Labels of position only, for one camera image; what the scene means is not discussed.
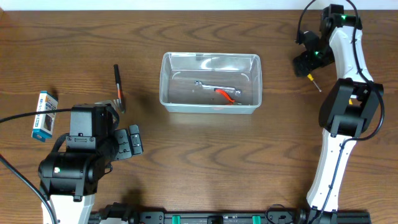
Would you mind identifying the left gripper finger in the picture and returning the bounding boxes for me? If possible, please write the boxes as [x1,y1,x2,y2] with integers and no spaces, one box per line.
[114,129,132,159]
[129,124,144,154]

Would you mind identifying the slim black yellow screwdriver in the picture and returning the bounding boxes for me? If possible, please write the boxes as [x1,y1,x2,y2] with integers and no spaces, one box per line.
[307,73,322,92]

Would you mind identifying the silver offset wrench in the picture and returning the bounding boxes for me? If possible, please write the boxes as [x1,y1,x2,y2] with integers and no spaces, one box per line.
[194,80,243,96]

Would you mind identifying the red handled pliers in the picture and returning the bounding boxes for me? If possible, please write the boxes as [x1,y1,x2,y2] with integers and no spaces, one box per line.
[215,89,241,105]

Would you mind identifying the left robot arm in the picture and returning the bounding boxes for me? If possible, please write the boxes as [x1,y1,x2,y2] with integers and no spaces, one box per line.
[39,124,144,223]

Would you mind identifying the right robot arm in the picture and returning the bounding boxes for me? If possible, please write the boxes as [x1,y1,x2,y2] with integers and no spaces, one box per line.
[293,4,385,215]

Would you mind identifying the clear plastic container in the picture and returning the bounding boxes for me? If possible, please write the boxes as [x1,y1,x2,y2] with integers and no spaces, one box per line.
[159,52,262,114]

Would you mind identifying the metal fork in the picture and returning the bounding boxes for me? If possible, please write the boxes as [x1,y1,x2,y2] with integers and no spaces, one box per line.
[95,100,122,111]

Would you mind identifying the black orange pen tool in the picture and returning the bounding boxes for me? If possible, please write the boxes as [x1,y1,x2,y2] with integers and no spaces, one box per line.
[113,64,126,113]

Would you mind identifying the blue white product box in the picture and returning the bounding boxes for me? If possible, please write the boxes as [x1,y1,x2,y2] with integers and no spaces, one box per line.
[32,91,58,142]

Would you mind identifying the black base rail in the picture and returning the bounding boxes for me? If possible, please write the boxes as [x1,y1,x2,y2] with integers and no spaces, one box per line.
[88,203,372,224]

